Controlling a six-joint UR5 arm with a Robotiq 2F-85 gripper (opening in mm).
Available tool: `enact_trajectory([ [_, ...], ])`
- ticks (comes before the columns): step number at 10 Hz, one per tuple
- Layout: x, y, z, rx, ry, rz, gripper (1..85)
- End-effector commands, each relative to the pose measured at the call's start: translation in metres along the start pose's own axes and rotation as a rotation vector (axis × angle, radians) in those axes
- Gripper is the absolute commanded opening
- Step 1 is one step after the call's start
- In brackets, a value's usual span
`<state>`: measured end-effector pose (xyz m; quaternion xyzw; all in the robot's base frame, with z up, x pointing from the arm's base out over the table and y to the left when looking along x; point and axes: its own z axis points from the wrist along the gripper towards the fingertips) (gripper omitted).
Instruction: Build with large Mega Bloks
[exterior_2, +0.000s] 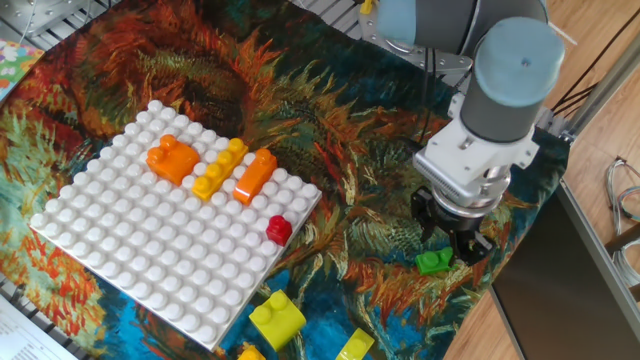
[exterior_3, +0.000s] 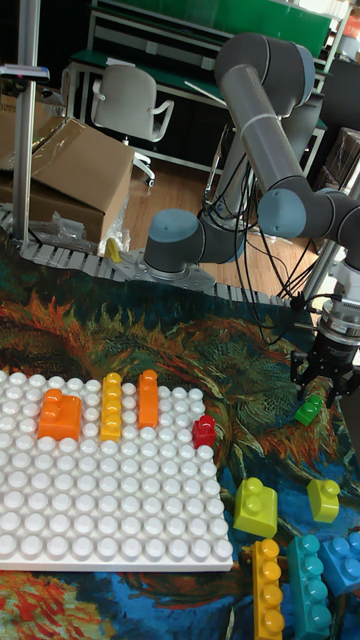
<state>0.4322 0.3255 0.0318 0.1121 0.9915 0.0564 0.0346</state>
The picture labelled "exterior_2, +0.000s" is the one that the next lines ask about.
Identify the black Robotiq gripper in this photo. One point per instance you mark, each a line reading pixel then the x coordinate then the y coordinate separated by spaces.
pixel 452 222

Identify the small green two-stud block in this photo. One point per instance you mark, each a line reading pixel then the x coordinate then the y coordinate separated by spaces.
pixel 432 262

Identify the small red block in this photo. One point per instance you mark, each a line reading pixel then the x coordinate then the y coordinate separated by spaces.
pixel 278 231

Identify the slim orange sloped block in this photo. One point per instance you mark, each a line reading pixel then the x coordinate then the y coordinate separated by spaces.
pixel 254 179

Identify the slim yellow four-stud block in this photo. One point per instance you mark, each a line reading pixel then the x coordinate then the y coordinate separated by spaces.
pixel 220 170

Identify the orange two-stud block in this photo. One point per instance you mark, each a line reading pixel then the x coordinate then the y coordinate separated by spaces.
pixel 172 161

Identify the white studded baseplate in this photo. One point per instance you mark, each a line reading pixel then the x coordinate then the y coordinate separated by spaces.
pixel 160 235

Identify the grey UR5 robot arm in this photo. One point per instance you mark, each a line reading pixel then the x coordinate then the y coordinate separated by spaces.
pixel 490 75

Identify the colourful sunflower pattern rug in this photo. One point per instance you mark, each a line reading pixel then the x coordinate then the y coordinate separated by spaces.
pixel 350 150

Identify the black monitor panel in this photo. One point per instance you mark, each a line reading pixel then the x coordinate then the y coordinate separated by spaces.
pixel 560 290

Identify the small lime single-stud block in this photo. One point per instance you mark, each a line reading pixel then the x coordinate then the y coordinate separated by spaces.
pixel 355 345

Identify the large lime two-stud block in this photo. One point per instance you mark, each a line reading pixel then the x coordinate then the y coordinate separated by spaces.
pixel 277 320

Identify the white zip tie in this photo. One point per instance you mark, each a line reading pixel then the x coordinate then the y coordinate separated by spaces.
pixel 562 35

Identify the large yellow four-stud block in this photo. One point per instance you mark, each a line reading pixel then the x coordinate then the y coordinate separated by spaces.
pixel 250 354

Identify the small yellow object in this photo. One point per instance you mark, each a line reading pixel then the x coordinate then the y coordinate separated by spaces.
pixel 366 6

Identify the white printed paper sheet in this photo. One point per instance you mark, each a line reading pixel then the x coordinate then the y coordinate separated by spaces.
pixel 25 340

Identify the perforated metal plate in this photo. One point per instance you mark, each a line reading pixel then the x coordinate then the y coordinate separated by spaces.
pixel 45 15

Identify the colourful flower card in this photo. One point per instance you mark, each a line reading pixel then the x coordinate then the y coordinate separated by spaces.
pixel 15 65

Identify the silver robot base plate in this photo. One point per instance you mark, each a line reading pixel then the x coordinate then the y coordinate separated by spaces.
pixel 440 62

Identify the aluminium frame beam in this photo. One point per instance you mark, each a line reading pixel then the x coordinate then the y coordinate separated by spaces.
pixel 600 95

